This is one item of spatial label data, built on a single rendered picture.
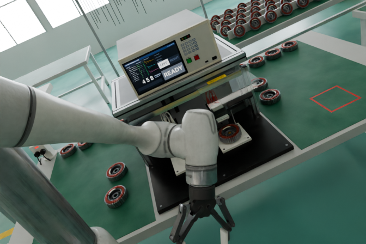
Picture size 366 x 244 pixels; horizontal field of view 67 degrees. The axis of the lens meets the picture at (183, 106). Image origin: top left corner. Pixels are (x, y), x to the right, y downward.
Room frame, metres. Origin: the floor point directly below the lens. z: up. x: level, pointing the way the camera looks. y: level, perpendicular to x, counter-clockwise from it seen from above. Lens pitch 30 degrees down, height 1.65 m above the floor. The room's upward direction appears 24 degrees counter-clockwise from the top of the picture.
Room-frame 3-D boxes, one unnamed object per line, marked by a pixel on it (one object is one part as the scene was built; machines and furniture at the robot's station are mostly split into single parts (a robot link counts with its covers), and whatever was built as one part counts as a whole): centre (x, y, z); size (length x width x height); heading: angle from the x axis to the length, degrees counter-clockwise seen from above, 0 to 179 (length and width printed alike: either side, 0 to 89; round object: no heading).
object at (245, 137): (1.06, -0.15, 0.78); 0.15 x 0.15 x 0.01; 2
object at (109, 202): (1.02, 0.47, 0.77); 0.11 x 0.11 x 0.04
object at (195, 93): (1.15, -0.03, 1.03); 0.62 x 0.01 x 0.03; 92
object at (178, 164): (1.05, 0.09, 0.78); 0.15 x 0.15 x 0.01; 2
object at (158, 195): (1.07, -0.03, 0.76); 0.64 x 0.47 x 0.02; 92
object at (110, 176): (1.20, 0.47, 0.77); 0.11 x 0.11 x 0.04
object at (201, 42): (1.38, -0.03, 1.22); 0.44 x 0.39 x 0.20; 92
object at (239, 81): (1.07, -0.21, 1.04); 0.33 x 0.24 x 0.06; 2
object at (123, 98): (1.37, -0.02, 1.09); 0.68 x 0.44 x 0.05; 92
